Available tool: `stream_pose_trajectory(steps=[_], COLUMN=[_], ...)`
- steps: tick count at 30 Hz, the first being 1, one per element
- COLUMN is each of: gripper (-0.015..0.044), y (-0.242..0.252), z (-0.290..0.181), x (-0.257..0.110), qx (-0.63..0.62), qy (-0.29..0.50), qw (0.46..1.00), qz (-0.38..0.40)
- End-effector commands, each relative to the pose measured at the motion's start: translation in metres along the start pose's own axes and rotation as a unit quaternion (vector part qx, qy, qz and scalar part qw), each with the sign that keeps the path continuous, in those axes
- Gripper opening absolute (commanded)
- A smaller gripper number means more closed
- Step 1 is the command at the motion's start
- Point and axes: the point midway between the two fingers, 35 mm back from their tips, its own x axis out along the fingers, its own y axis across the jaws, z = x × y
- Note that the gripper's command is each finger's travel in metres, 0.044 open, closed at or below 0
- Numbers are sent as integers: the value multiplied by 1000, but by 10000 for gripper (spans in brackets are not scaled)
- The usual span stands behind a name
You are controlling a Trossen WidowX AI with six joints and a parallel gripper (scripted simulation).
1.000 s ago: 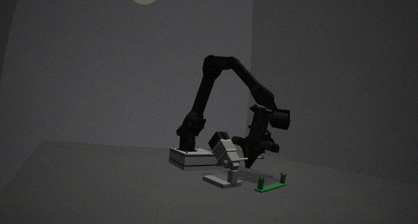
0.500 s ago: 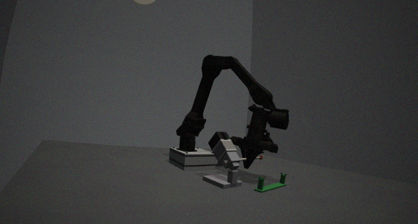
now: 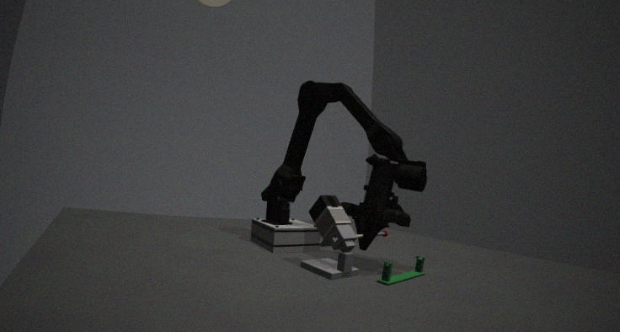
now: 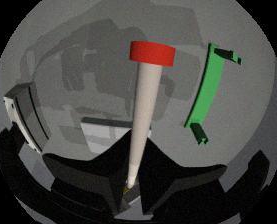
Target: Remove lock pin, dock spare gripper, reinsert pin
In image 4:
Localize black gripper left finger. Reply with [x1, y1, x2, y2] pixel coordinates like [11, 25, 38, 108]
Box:
[42, 129, 131, 214]

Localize white pin with red cap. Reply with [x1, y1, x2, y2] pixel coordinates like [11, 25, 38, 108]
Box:
[127, 41, 175, 189]

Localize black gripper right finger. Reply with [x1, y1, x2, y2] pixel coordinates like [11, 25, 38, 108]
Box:
[138, 137, 227, 216]

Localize green cradle stand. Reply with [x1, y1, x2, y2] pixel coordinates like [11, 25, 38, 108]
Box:
[183, 43, 243, 147]

